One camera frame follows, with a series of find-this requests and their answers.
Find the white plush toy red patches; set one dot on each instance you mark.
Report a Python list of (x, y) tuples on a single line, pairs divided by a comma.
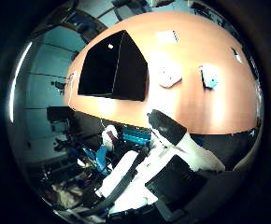
[(169, 76)]

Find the blue white plush toy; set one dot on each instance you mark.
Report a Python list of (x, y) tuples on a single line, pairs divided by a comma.
[(210, 81)]

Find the black fabric container box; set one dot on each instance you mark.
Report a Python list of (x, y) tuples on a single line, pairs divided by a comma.
[(110, 68)]

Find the blue plastic crate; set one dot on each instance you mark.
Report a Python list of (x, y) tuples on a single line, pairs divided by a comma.
[(135, 135)]

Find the white red bottle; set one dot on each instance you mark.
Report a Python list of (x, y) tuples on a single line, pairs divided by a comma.
[(110, 137)]

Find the seated person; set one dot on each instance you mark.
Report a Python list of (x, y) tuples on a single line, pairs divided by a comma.
[(67, 194)]

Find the black monitor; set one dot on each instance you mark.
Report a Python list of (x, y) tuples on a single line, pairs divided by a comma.
[(59, 113)]

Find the small white tag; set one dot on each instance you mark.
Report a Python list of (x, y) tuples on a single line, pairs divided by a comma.
[(236, 55)]

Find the white paper label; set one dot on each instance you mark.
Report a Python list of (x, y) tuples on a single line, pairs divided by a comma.
[(166, 36)]

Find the ceiling light strip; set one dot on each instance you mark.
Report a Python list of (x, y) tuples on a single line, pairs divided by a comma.
[(17, 81)]

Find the black camera stand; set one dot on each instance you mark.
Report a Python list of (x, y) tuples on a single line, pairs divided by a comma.
[(59, 84)]

